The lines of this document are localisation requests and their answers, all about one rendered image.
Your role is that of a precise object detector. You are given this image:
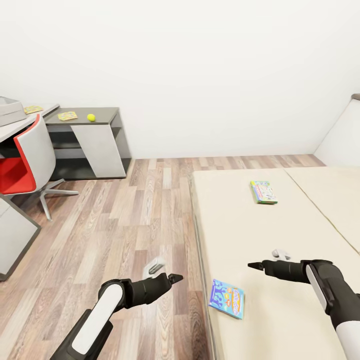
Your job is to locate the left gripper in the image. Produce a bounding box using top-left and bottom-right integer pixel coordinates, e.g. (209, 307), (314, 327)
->
(141, 272), (184, 305)

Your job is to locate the board game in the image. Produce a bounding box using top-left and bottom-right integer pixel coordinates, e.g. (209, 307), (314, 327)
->
(250, 180), (278, 204)
(209, 279), (244, 320)

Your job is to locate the toy box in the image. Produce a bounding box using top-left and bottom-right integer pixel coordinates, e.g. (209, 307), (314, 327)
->
(0, 96), (27, 126)

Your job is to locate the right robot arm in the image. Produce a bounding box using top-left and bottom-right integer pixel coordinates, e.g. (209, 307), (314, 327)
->
(248, 248), (360, 360)

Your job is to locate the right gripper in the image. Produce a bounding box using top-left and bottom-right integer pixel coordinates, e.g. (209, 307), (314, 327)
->
(248, 259), (296, 282)

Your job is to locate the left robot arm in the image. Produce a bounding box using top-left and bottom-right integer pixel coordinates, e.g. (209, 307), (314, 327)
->
(49, 257), (184, 360)

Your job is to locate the jigsaw puzzle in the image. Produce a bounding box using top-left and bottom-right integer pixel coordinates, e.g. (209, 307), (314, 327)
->
(23, 105), (44, 114)
(58, 111), (78, 121)

